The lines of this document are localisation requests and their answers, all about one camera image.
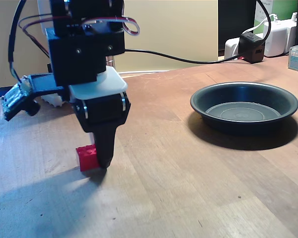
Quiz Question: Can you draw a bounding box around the green and white box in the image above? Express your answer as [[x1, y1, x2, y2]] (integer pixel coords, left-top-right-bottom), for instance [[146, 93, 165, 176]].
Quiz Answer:
[[254, 0, 298, 34]]

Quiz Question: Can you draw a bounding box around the dark round metal pan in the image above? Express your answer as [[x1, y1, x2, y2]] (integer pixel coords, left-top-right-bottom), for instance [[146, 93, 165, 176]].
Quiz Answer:
[[190, 81, 298, 136]]

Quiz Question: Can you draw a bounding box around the black camera cable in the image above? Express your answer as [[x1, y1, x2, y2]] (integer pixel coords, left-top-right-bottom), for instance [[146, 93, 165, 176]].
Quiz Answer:
[[7, 0, 28, 80]]

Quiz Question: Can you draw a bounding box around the red lego block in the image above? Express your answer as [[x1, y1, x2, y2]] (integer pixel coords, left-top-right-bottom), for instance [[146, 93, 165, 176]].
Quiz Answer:
[[75, 143, 100, 172]]

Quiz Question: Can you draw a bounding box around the white power strip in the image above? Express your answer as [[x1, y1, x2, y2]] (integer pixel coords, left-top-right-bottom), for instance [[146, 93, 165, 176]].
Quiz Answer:
[[224, 37, 241, 60]]

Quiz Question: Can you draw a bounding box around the chrome shelf pole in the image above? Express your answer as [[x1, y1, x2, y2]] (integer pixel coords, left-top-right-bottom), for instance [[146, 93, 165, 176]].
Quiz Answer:
[[105, 55, 117, 74]]

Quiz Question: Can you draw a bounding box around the black panel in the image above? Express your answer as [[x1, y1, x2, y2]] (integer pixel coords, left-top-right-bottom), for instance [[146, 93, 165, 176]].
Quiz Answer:
[[218, 0, 258, 58]]

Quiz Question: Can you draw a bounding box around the black cube charger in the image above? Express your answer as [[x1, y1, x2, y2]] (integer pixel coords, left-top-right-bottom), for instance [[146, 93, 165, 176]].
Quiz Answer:
[[239, 32, 266, 64]]

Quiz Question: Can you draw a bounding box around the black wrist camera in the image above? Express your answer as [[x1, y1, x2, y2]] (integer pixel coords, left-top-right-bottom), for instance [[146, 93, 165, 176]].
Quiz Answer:
[[1, 73, 65, 122]]

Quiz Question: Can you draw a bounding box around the white charger cable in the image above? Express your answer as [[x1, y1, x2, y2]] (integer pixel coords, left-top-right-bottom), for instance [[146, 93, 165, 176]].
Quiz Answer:
[[242, 13, 279, 35]]

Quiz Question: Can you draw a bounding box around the white power adapter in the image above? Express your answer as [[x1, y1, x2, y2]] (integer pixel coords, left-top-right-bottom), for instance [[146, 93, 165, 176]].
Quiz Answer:
[[287, 12, 298, 54], [263, 21, 289, 57]]

